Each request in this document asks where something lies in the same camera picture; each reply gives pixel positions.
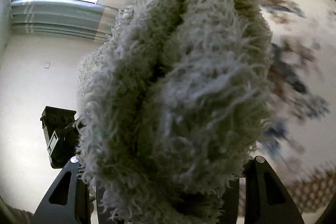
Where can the grey fleece pants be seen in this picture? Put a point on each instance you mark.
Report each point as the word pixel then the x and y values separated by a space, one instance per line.
pixel 183 82

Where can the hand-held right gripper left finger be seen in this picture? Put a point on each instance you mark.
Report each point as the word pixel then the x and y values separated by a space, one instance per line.
pixel 78 195

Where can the white wall switch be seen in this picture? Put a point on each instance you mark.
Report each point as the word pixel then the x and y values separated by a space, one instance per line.
pixel 47 64

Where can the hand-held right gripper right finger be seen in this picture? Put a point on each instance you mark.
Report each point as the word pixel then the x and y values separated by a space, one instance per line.
pixel 252 187

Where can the bed with floral sheet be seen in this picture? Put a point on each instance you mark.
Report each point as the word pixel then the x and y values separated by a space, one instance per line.
pixel 302 43

